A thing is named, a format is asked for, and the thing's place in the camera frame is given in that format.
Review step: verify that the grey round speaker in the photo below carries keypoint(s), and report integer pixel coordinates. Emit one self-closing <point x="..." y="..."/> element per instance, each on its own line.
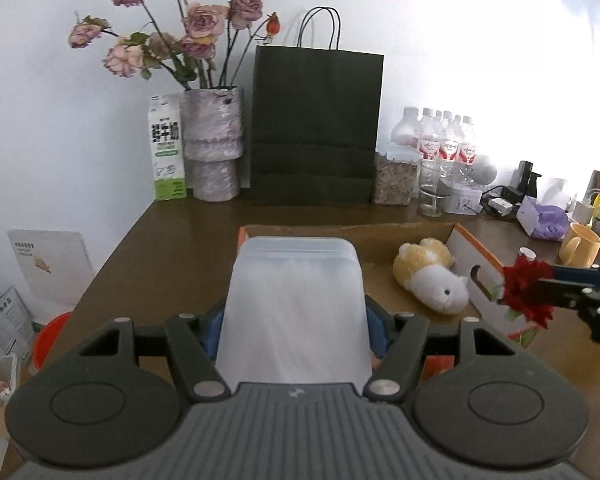
<point x="485" y="170"/>

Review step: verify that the purple textured vase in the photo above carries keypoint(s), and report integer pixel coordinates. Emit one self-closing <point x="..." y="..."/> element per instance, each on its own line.
<point x="212" y="135"/>

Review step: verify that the black pump bottle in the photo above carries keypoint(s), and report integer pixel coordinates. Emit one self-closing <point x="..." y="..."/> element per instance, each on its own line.
<point x="536" y="186"/>
<point x="524" y="177"/>

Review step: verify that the clear cereal jar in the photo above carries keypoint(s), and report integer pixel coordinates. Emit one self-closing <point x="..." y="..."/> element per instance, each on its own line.
<point x="394" y="180"/>

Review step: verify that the purple tissue pack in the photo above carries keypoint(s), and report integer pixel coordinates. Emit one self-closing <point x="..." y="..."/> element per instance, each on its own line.
<point x="547" y="222"/>

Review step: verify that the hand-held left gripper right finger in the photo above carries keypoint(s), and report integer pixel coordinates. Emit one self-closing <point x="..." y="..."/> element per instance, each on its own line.
<point x="377" y="335"/>

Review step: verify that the yellow white plush hamster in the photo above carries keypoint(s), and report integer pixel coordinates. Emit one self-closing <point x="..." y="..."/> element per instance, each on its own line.
<point x="430" y="280"/>

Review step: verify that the clear glass cup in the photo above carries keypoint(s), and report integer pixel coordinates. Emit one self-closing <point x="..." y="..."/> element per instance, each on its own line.
<point x="434" y="195"/>

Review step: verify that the white bottle cap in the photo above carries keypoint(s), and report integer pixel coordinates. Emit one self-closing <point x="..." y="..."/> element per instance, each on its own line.
<point x="526" y="252"/>

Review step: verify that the dried pink rose bouquet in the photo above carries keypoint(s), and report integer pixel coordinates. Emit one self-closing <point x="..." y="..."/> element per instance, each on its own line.
<point x="207" y="22"/>

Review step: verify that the white translucent plastic container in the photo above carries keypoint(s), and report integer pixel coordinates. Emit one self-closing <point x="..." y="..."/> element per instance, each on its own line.
<point x="295" y="310"/>

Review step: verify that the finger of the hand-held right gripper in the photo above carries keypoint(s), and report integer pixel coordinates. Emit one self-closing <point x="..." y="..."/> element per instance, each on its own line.
<point x="565" y="294"/>
<point x="575" y="273"/>

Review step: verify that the blue white booklet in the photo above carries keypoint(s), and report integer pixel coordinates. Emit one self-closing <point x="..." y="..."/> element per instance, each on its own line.
<point x="5" y="325"/>

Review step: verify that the red artificial rose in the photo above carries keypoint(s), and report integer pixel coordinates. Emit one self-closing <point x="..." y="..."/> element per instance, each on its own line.
<point x="525" y="292"/>

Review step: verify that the cardboard box with orange edge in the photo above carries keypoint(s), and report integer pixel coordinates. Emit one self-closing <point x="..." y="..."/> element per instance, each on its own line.
<point x="360" y="245"/>

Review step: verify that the white floral tin box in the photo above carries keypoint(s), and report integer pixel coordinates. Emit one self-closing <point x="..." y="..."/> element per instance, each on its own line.
<point x="465" y="200"/>

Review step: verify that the white charger plug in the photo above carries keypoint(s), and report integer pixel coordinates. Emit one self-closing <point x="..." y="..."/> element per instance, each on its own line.
<point x="583" y="212"/>

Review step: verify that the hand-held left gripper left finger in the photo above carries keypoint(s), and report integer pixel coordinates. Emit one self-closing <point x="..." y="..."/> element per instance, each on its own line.
<point x="213" y="340"/>

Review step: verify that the white paper calendar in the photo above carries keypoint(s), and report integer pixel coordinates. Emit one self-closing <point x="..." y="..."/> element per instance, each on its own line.
<point x="50" y="265"/>

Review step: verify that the brown wooden desktop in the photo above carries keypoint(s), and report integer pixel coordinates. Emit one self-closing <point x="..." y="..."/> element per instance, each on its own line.
<point x="180" y="240"/>

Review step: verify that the yellow mug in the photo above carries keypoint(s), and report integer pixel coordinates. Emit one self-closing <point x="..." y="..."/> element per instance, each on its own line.
<point x="582" y="245"/>

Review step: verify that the row of clear water bottles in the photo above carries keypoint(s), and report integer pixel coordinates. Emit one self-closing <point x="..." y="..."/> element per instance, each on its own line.
<point x="437" y="140"/>

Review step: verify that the white green milk carton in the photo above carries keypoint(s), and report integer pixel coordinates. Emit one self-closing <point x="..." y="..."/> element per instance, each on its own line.
<point x="167" y="150"/>

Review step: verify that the red plastic bucket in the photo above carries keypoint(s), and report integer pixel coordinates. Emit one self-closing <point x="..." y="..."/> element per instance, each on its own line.
<point x="52" y="340"/>

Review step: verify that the black paper bag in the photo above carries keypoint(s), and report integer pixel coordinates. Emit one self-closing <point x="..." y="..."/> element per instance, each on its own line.
<point x="315" y="125"/>

